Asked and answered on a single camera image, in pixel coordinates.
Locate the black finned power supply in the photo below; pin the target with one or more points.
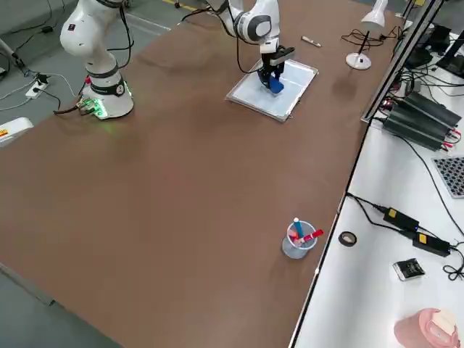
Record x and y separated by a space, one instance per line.
435 108
413 127

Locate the white desk lamp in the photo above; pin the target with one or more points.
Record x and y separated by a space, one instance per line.
373 16

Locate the blue whiteboard eraser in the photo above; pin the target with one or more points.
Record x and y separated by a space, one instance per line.
276 87

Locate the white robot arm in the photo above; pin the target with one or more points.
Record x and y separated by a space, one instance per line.
90 32

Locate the clear plastic pen cup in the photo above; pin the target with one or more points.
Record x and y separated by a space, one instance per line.
295 250

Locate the silver framed whiteboard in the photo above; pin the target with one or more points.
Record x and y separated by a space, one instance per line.
290 98

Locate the pink round container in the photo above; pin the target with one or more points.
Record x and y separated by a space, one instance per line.
417 330

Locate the white power strip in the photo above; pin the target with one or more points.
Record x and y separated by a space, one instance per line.
36 90

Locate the aluminium frame post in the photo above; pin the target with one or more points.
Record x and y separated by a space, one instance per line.
398 58

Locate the blue marker white cap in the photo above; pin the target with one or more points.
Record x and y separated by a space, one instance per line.
298 228

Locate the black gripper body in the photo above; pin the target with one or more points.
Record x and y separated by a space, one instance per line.
279 56

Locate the black power adapter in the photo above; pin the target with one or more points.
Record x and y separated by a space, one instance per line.
400 218
431 244

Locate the blue white whiteboard marker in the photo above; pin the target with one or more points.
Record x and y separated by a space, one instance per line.
311 42

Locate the white box yellow label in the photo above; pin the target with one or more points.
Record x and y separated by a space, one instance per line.
14 132

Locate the checkered calibration board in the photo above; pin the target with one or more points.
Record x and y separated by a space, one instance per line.
451 177

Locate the black tape roll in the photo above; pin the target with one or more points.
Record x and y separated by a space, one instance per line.
342 239

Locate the red marker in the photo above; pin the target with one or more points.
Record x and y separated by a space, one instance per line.
311 236

